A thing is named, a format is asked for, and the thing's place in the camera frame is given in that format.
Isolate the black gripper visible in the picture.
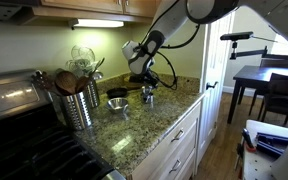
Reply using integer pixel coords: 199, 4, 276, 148
143, 69, 159, 93

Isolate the black cast iron pan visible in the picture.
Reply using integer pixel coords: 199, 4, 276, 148
106, 86, 142, 100

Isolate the wide shallow steel bowl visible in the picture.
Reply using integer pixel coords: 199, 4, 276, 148
104, 97, 131, 115

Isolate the steel ladle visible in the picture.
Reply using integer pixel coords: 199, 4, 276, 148
91, 70, 104, 82

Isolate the small steel utensil holder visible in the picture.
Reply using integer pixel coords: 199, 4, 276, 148
85, 78, 102, 109

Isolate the small wooden spoon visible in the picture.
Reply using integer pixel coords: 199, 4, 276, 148
75, 75, 91, 94

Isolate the white panel door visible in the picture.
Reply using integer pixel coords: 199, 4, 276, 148
194, 12, 236, 169

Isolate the white drawer cabinet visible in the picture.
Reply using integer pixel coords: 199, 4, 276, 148
127, 96, 203, 180

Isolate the large steel utensil holder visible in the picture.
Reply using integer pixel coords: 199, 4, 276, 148
61, 89, 94, 132

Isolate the under-cabinet light strip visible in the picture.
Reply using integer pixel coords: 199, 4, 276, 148
73, 18, 125, 29

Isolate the large wooden spoon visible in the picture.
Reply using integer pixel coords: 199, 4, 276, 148
54, 70, 79, 97

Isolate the dark wooden dining table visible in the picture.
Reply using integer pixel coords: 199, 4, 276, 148
226, 64, 288, 125

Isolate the wooden upper cabinet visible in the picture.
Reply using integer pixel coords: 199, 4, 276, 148
17, 0, 162, 24

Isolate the dark slotted spatula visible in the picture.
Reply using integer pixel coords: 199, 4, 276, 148
30, 69, 55, 93

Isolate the black bar clamp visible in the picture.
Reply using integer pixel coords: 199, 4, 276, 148
235, 128, 258, 171

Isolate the dark wooden chair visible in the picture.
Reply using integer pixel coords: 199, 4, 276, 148
259, 72, 288, 126
248, 58, 288, 117

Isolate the white robot platform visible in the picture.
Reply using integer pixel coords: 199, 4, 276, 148
242, 119, 288, 180

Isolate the bright window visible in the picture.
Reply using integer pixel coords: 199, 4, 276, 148
270, 33, 288, 57

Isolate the stainless steel gas stove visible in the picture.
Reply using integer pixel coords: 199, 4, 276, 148
0, 68, 127, 180

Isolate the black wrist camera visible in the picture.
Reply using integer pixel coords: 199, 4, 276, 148
128, 74, 147, 84

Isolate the steel drawer handle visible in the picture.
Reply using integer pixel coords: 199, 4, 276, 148
168, 159, 182, 174
170, 129, 186, 144

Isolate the black door handle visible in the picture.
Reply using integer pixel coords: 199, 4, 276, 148
205, 81, 220, 91

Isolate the wire skimmer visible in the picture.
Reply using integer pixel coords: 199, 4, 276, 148
65, 59, 92, 78

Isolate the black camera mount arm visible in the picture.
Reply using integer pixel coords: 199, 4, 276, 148
229, 40, 288, 63

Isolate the black stereo camera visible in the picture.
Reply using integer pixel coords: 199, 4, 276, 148
219, 31, 254, 42

